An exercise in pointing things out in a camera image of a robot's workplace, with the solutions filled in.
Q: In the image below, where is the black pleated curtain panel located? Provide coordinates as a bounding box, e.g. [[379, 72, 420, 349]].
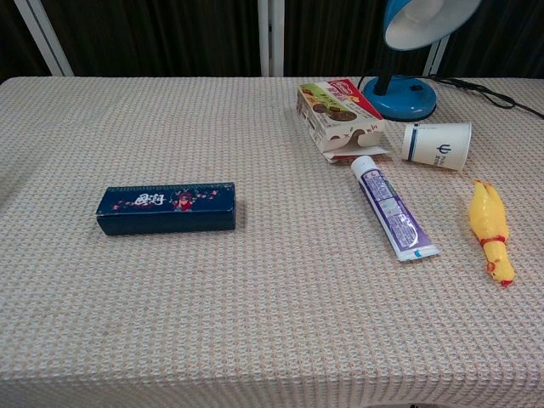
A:
[[40, 0, 261, 78], [0, 0, 52, 84], [283, 0, 435, 78], [437, 0, 544, 79]]

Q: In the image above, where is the beige waffle weave tablecloth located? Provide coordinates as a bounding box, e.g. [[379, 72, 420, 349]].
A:
[[0, 76, 544, 408]]

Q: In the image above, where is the purple white toothpaste tube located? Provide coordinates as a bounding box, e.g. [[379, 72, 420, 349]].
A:
[[349, 155, 441, 263]]

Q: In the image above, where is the white paper cup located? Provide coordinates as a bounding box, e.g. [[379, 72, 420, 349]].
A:
[[401, 122, 473, 172]]

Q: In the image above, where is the white metal frame post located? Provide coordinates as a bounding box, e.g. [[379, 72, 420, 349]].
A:
[[257, 0, 271, 77], [422, 36, 451, 77], [270, 0, 286, 77], [12, 0, 76, 77]]

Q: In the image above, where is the black lamp power cable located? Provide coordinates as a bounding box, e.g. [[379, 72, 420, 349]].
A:
[[356, 74, 544, 120]]

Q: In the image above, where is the dark blue printed tin box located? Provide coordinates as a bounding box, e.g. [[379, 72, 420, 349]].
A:
[[95, 181, 237, 236]]

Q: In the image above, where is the snack carton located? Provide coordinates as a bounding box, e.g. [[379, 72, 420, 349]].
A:
[[296, 78, 391, 163]]

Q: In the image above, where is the blue desk lamp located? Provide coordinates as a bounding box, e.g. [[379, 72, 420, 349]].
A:
[[362, 0, 484, 122]]

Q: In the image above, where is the yellow rubber chicken toy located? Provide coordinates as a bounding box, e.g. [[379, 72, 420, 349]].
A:
[[467, 179, 516, 288]]

